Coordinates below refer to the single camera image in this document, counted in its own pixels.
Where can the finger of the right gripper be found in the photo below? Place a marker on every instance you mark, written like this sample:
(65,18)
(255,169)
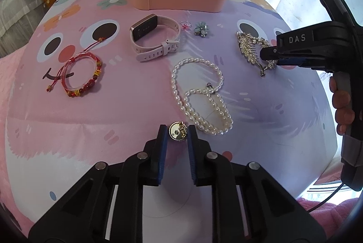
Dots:
(300,58)

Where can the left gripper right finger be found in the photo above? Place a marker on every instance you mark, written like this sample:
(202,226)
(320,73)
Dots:
(248,204)

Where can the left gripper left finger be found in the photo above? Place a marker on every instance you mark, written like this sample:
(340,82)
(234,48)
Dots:
(106,203)

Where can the round gold pendant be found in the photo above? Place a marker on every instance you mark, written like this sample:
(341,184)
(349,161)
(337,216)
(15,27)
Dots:
(178,131)

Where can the right hand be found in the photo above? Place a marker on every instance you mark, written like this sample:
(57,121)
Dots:
(344,116)

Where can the pink blanket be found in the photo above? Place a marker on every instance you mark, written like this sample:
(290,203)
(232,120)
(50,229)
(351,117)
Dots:
(331,216)

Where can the cartoon printed mat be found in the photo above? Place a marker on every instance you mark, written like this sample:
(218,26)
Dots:
(75,95)

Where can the pink smart watch band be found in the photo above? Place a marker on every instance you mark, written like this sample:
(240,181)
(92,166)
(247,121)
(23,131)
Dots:
(154,36)

